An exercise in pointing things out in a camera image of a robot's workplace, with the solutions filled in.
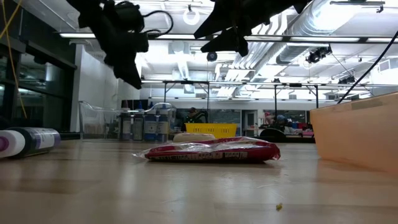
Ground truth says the long ceiling light strip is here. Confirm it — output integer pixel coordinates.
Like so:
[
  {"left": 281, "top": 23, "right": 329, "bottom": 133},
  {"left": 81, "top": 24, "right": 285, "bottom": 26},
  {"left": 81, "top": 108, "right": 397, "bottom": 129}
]
[{"left": 58, "top": 32, "right": 398, "bottom": 44}]

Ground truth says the yellow extension cable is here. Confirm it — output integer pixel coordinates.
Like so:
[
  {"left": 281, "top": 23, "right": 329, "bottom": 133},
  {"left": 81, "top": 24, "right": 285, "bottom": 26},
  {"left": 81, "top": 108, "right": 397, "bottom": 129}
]
[{"left": 0, "top": 0, "right": 29, "bottom": 119}]

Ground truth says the clear plastic bin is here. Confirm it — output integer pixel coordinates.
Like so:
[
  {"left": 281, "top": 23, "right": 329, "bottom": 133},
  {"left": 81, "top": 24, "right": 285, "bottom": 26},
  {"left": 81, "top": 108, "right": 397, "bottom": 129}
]
[{"left": 78, "top": 100, "right": 177, "bottom": 141}]

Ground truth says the cream round object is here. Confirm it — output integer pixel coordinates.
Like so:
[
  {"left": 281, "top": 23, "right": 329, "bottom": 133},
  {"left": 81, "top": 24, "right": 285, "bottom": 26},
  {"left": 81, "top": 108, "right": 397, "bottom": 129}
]
[{"left": 172, "top": 133, "right": 216, "bottom": 144}]

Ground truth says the black ceiling spotlight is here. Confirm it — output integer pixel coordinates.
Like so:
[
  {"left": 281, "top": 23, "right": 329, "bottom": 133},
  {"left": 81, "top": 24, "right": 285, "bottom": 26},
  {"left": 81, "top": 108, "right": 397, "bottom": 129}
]
[
  {"left": 305, "top": 45, "right": 333, "bottom": 65},
  {"left": 338, "top": 75, "right": 356, "bottom": 85}
]

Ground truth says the white ceiling ring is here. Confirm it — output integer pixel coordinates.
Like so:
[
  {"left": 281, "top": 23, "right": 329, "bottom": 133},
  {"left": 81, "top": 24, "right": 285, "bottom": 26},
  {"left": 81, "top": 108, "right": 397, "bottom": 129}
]
[{"left": 182, "top": 6, "right": 201, "bottom": 26}]

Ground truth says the black round chair back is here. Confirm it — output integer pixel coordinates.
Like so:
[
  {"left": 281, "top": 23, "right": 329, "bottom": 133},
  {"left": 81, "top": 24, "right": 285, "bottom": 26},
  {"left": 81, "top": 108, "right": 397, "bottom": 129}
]
[{"left": 259, "top": 127, "right": 287, "bottom": 139}]

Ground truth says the black metal frame rig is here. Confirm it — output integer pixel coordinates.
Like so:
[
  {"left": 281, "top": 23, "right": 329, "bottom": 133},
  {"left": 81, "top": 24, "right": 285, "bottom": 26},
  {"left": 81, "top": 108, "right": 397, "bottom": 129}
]
[{"left": 162, "top": 80, "right": 320, "bottom": 125}]

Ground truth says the yellow plastic basket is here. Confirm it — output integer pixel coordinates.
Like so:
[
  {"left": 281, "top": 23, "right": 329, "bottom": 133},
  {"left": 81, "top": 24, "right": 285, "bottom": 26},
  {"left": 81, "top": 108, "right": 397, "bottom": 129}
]
[{"left": 184, "top": 123, "right": 238, "bottom": 139}]

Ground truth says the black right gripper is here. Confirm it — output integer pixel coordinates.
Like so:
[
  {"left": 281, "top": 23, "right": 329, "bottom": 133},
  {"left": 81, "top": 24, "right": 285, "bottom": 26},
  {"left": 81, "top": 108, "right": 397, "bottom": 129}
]
[{"left": 193, "top": 0, "right": 281, "bottom": 58}]

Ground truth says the silver ventilation duct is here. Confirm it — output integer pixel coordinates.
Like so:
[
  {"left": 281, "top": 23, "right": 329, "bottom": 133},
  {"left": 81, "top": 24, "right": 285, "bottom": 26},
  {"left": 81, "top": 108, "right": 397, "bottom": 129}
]
[{"left": 275, "top": 0, "right": 361, "bottom": 66}]

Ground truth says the blue ink bottle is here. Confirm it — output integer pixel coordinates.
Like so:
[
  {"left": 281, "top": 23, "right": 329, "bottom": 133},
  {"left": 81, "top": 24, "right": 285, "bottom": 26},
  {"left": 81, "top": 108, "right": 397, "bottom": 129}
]
[
  {"left": 157, "top": 104, "right": 170, "bottom": 143},
  {"left": 144, "top": 101, "right": 158, "bottom": 142},
  {"left": 132, "top": 101, "right": 146, "bottom": 141}
]

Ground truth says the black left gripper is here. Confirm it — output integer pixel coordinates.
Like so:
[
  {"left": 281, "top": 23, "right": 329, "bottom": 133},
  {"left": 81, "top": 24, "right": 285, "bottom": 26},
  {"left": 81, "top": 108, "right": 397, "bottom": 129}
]
[{"left": 102, "top": 0, "right": 150, "bottom": 90}]

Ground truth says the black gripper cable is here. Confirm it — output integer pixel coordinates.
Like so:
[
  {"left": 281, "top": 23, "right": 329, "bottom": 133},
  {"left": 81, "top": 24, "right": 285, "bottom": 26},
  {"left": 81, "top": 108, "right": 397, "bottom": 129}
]
[{"left": 142, "top": 10, "right": 174, "bottom": 40}]

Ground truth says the black table frame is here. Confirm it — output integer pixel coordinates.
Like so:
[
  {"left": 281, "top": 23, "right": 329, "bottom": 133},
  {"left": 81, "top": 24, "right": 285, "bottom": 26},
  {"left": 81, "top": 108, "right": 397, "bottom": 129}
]
[{"left": 58, "top": 132, "right": 317, "bottom": 144}]

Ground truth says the red popcorn bag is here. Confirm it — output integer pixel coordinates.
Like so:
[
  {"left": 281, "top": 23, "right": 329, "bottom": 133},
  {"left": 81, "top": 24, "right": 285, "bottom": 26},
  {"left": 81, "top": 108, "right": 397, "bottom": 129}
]
[{"left": 132, "top": 136, "right": 282, "bottom": 163}]

